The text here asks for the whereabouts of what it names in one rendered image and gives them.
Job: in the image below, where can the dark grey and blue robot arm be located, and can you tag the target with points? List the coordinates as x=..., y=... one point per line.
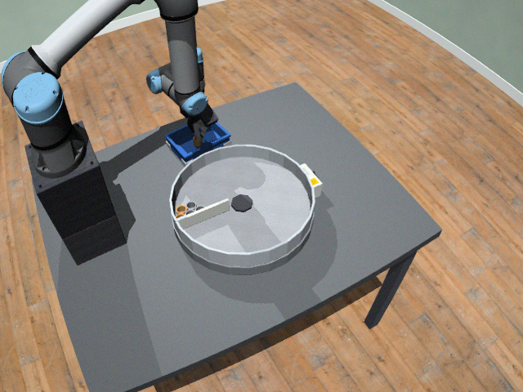
x=57, y=147

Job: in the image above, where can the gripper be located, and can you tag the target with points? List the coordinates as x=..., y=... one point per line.
x=194, y=123

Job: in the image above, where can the blue crate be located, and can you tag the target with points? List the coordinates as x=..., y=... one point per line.
x=183, y=138

